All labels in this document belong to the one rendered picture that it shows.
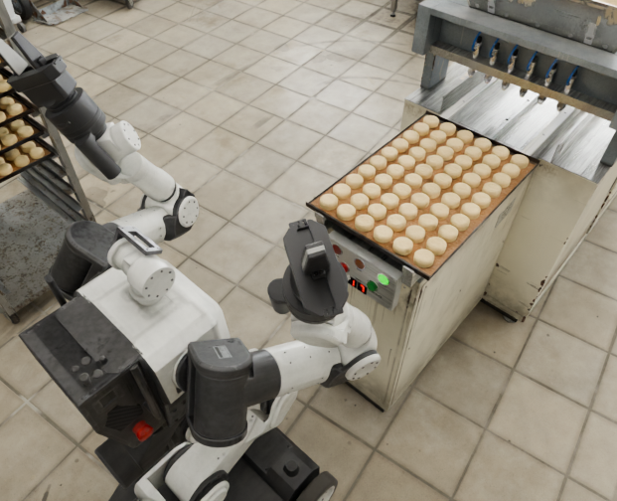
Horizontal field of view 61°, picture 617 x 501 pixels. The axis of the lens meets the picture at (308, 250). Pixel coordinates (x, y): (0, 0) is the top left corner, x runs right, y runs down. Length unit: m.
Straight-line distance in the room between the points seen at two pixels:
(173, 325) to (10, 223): 1.95
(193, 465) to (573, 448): 1.36
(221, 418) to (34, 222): 2.02
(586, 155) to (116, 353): 1.54
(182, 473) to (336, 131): 2.25
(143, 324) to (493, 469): 1.47
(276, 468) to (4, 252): 1.59
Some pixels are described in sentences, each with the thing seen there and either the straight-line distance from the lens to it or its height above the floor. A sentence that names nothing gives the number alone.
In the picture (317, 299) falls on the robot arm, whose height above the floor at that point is 1.39.
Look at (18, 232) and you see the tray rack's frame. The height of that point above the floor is 0.15.
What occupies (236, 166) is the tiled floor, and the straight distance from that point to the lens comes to 3.04.
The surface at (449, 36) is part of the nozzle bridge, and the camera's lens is 1.95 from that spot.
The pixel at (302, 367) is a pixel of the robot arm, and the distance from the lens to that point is 0.96.
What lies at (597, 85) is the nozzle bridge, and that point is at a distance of 1.80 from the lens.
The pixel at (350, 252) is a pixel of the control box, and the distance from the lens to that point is 1.42.
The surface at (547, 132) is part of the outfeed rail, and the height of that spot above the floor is 0.90.
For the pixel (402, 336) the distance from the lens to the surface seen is 1.58.
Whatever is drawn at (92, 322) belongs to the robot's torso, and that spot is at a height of 1.11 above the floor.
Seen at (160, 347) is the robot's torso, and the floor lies 1.11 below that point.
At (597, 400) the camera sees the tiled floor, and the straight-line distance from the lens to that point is 2.38.
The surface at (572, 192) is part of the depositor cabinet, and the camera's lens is 1.88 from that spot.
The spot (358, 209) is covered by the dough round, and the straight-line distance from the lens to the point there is 1.43.
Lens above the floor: 1.89
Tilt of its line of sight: 48 degrees down
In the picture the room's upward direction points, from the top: straight up
